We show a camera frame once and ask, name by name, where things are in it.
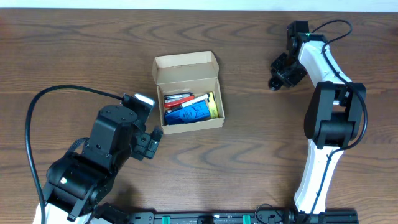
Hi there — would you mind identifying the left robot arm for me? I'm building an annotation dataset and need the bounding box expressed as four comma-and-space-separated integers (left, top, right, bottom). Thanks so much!
34, 102, 162, 223

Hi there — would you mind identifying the blue plastic case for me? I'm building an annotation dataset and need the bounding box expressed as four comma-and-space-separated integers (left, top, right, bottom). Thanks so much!
164, 100, 211, 125

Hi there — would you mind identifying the brown cardboard box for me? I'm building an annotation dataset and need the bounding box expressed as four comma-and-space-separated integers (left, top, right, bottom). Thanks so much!
152, 51, 225, 134

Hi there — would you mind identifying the black capped white marker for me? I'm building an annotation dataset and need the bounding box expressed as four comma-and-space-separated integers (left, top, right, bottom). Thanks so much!
167, 92, 213, 113

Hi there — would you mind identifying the right black cable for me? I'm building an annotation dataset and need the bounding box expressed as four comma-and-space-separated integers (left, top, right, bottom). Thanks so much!
254, 19, 369, 224

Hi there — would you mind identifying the yellow highlighter pen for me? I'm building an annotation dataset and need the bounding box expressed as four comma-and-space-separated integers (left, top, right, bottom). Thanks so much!
207, 92, 219, 119

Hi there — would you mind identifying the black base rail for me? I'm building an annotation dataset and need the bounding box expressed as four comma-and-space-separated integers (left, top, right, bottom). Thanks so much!
90, 210, 359, 224

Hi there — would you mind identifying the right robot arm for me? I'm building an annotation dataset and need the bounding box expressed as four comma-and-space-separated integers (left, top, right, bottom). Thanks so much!
269, 21, 368, 217

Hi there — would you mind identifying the black cable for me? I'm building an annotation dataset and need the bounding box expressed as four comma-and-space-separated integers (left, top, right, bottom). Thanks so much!
254, 19, 369, 224
24, 85, 125, 224

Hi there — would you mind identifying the red and black utility knife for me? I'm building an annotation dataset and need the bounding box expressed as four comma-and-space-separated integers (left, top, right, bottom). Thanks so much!
164, 93, 195, 108

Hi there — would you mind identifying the left black cable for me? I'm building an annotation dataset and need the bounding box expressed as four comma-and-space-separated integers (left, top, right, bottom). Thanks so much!
24, 85, 125, 224

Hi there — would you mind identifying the black cone glue bottle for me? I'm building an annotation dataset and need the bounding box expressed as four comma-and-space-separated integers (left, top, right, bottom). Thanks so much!
268, 77, 283, 91

